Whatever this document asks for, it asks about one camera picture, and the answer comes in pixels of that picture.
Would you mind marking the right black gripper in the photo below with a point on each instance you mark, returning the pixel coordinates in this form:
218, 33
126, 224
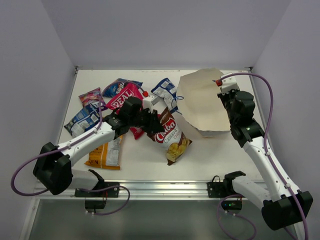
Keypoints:
223, 97

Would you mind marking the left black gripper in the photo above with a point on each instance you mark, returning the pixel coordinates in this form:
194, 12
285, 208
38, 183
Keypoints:
152, 121

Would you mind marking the brown chocolate snack packet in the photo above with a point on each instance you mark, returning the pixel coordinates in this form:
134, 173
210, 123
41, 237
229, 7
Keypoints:
172, 139

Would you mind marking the blue white snack packet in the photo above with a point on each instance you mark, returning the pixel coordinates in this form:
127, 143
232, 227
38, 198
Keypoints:
166, 90

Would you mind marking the pink snack packet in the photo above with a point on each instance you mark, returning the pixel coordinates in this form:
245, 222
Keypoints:
129, 90

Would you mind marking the blue checkered paper bag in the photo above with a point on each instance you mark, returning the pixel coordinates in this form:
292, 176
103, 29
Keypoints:
200, 105

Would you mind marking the blue Doritos chip bag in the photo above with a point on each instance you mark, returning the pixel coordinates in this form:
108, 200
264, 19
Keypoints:
114, 88

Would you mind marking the orange snack packet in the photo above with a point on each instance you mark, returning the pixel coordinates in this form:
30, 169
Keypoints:
106, 156

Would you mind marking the purple Fox's candy bag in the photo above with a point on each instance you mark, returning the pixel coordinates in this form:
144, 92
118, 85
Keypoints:
93, 99

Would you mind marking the dark blue snack packet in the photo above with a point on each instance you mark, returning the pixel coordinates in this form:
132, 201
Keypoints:
83, 121

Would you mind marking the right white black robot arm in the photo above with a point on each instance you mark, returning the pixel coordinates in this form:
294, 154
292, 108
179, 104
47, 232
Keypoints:
282, 203

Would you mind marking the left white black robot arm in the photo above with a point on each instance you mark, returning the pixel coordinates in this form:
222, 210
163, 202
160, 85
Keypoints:
54, 169

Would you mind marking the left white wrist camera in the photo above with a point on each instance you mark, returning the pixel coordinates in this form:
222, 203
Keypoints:
149, 101

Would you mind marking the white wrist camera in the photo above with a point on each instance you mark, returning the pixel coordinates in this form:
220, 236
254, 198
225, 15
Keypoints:
149, 101
227, 84

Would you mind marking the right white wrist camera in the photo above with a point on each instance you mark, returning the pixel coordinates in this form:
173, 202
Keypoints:
227, 84

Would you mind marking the aluminium mounting rail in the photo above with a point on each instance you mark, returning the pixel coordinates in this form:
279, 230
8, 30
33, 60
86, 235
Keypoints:
162, 190

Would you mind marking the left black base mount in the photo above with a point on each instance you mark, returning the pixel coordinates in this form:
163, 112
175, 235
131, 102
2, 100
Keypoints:
97, 200

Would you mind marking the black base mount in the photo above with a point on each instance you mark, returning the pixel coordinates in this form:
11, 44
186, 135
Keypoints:
216, 188
97, 200

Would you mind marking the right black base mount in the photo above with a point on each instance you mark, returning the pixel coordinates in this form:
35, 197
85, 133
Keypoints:
216, 188

